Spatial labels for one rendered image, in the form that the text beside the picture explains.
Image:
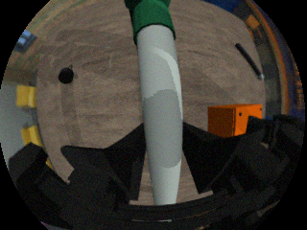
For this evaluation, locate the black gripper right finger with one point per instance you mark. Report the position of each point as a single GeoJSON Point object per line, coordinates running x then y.
{"type": "Point", "coordinates": [208, 154]}

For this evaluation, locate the green cup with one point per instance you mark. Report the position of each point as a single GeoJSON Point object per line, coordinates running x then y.
{"type": "Point", "coordinates": [149, 12]}

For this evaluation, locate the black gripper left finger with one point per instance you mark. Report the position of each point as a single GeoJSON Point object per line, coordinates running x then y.
{"type": "Point", "coordinates": [122, 161]}

